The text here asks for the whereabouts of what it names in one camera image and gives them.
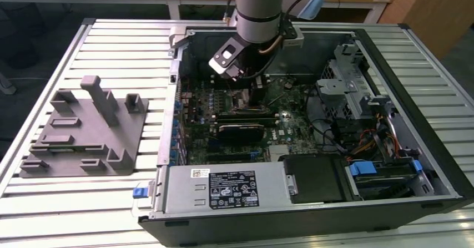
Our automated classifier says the metal socket cover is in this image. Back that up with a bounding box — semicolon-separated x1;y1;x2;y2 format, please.
265;78;288;106

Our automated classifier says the thin locking lever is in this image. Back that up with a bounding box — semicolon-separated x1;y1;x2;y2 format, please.
267;89;289;106

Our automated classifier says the CPU socket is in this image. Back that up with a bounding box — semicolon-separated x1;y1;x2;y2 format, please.
228;89;267;115

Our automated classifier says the black RAM slot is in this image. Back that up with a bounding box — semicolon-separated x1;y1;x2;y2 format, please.
217;118;277;126
216;113;275;121

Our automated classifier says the grey metal drive cage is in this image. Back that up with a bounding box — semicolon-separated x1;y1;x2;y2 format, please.
313;44;393;121

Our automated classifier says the green motherboard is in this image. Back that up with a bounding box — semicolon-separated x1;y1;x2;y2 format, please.
177;75;333;165

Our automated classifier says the black graphics card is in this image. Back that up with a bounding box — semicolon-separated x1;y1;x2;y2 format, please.
216;123;265;145

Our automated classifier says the silver chipset heat sink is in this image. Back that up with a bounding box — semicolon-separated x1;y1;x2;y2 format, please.
268;145;292;156

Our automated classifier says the black expansion slot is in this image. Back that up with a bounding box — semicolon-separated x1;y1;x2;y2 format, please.
205;153;249;162

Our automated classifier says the silver power supply unit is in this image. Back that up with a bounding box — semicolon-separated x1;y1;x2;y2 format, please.
149;163;299;215

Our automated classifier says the grey parts rack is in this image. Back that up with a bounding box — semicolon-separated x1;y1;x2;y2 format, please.
17;75;150;178

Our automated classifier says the wooden cabinet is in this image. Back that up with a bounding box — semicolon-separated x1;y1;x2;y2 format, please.
379;0;474;63

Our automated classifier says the black hard disk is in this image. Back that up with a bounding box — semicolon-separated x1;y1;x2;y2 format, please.
351;173;415;201

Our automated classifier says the black PC case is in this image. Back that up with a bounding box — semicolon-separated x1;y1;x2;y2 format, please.
137;23;474;248

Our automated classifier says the grey furniture foot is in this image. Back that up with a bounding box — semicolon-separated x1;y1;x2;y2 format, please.
0;73;17;95

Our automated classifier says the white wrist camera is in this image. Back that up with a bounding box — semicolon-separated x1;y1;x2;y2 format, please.
208;36;249;80

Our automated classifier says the black wire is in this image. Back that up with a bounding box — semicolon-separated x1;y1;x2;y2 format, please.
308;117;351;154

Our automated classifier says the orange yellow wire bundle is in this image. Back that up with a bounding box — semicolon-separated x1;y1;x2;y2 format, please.
349;130;375;156

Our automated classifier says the blue disk carrier handle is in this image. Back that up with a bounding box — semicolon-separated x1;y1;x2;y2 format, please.
348;161;377;178

